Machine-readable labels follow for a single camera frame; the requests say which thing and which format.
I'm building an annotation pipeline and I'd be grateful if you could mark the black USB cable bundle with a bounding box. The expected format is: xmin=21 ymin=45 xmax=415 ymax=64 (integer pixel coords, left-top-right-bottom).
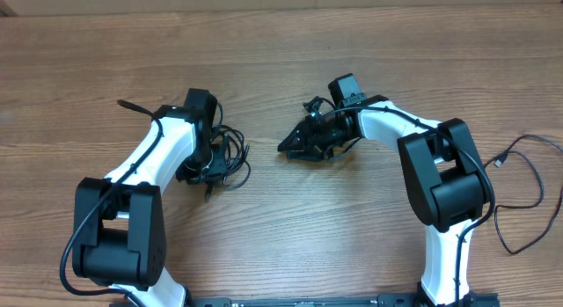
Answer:
xmin=203 ymin=102 xmax=252 ymax=202

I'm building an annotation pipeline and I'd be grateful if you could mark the thin black separated USB cable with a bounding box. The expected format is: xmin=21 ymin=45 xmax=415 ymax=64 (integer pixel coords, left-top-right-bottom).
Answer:
xmin=482 ymin=133 xmax=563 ymax=255

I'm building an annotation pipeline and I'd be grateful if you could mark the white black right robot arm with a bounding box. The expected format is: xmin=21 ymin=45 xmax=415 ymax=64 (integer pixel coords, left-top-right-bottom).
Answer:
xmin=277 ymin=74 xmax=500 ymax=306

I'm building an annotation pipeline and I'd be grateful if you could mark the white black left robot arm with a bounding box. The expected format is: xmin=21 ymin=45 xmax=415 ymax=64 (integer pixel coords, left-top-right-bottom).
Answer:
xmin=60 ymin=89 xmax=227 ymax=306

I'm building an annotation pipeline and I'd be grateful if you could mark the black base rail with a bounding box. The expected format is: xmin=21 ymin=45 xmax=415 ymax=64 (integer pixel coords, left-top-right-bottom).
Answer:
xmin=180 ymin=292 xmax=501 ymax=307

